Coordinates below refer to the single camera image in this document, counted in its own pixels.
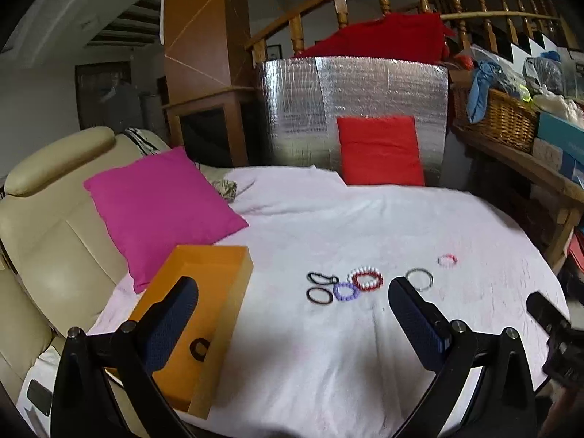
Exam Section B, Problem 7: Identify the grey plastic bag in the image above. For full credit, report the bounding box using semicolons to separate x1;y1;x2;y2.
522;52;566;96

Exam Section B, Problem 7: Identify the orange cardboard box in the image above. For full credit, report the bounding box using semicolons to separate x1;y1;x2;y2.
104;244;253;419

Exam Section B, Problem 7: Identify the round black hair tie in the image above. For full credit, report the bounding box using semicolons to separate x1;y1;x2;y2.
307;287;336;305

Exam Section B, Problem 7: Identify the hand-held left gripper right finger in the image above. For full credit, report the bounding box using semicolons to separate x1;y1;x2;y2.
388;276;539;438

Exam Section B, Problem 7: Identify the black phone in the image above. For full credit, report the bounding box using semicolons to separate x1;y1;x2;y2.
26;380;53;416

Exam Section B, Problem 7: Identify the large red cushion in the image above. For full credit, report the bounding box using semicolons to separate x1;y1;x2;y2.
296;13;457;62

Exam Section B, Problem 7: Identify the beige leather sofa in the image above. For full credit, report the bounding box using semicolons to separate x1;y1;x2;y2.
0;127;215;438

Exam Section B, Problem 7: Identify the clear grey bracelet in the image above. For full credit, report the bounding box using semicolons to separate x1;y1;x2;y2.
405;268;433;290

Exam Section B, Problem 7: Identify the patterned cloth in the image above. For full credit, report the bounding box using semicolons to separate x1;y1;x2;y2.
211;179;240;201

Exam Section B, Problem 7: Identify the dark wooden door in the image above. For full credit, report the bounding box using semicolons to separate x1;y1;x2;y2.
75;61;133;131

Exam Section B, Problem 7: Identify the blue cardboard box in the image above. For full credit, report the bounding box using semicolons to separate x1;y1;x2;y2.
534;113;584;178

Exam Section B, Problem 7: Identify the wooden stair railing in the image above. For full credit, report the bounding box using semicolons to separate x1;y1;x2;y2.
245;0;580;62

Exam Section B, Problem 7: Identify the blue cloth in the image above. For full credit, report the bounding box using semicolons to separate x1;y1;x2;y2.
468;61;503;124

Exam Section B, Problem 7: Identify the pink cushion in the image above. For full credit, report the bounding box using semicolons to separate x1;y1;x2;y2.
83;146;250;295

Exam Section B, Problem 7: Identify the silver foil insulation panel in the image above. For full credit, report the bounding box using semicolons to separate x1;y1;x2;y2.
255;56;450;188

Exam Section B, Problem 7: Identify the wicker basket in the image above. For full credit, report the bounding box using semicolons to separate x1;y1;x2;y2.
452;84;541;153

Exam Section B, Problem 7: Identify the white bead bracelet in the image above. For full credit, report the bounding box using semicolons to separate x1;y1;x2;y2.
347;265;379;284

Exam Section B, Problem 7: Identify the wooden cabinet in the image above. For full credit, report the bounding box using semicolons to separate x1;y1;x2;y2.
162;0;256;167

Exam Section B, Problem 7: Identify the red bead bracelet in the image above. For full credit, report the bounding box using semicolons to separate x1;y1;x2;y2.
352;271;384;292

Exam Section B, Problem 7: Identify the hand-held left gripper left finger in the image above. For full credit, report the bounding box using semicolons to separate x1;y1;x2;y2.
50;276;201;438

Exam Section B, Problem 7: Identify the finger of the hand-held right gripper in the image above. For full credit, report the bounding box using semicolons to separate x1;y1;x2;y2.
526;292;571;335

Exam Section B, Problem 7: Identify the purple bead bracelet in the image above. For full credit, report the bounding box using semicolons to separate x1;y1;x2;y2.
333;282;359;303

